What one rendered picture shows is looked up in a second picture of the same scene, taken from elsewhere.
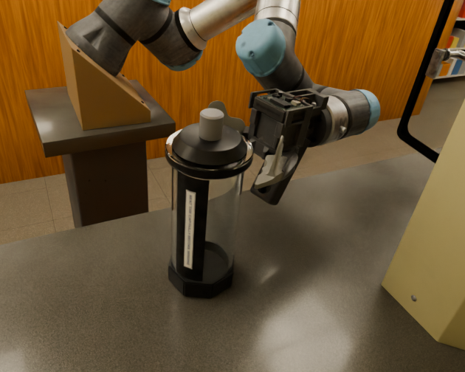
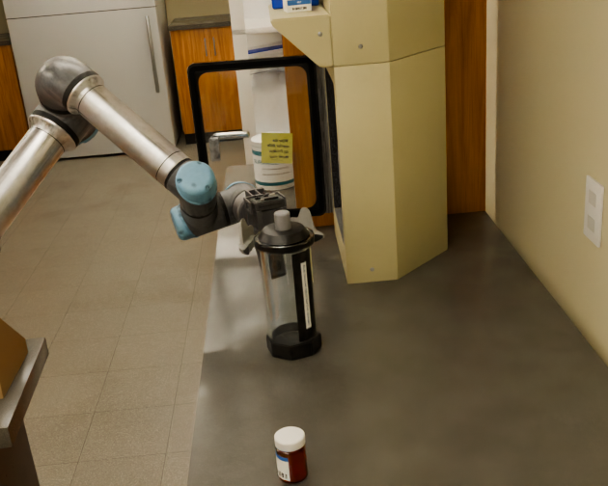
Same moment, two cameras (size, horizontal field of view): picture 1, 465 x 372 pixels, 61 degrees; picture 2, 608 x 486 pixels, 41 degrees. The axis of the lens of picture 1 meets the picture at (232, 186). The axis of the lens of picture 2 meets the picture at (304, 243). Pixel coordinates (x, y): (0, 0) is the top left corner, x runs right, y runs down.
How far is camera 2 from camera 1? 125 cm
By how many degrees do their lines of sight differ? 54
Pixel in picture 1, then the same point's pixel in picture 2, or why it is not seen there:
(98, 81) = not seen: outside the picture
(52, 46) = not seen: outside the picture
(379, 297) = (357, 287)
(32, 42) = not seen: outside the picture
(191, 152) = (296, 236)
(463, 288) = (393, 236)
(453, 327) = (399, 262)
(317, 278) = (328, 304)
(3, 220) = not seen: outside the picture
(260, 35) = (202, 173)
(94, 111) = (3, 367)
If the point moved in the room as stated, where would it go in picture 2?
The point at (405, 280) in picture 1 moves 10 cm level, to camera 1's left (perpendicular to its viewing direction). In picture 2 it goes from (361, 264) to (342, 283)
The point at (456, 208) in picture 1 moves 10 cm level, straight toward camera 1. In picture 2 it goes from (366, 199) to (393, 211)
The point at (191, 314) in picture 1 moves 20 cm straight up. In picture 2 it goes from (330, 354) to (322, 254)
